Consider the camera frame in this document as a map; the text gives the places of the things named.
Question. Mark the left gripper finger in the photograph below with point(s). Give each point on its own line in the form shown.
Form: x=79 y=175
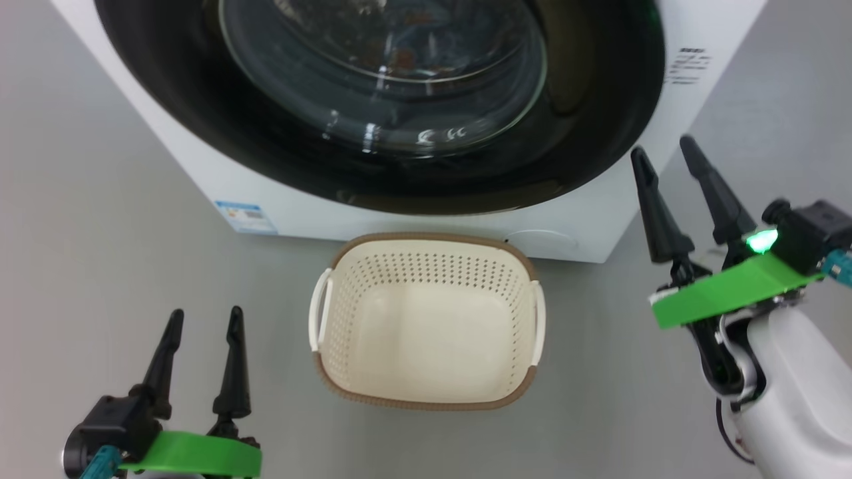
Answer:
x=160 y=372
x=233 y=372

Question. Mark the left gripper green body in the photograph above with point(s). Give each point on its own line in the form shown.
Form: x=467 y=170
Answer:
x=200 y=456

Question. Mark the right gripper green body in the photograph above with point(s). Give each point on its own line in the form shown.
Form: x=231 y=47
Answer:
x=732 y=289

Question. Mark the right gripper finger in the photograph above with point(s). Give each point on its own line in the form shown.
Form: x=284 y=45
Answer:
x=659 y=226
x=722 y=199

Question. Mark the dark round glass washer door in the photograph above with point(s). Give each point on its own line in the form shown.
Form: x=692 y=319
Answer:
x=200 y=100

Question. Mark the white front-load washing machine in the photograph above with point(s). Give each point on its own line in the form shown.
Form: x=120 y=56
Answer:
x=599 y=219

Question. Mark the cream perforated laundry basket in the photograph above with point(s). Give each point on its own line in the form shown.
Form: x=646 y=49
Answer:
x=432 y=332

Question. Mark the round white filter cover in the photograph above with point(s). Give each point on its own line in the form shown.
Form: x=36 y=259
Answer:
x=542 y=243

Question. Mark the black text notice sticker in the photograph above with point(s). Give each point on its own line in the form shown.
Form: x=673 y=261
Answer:
x=689 y=65

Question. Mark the blue energy label sticker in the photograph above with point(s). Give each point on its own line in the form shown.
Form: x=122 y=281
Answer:
x=246 y=217

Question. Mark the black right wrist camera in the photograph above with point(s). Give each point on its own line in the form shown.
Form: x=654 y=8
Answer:
x=812 y=233

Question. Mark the teal left camera connector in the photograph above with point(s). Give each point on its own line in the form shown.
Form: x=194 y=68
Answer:
x=100 y=464

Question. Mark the teal camera connector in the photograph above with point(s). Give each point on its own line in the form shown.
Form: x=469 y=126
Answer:
x=840 y=269
x=100 y=464

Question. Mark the teal right camera connector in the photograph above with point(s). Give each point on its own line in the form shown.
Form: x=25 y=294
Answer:
x=840 y=269

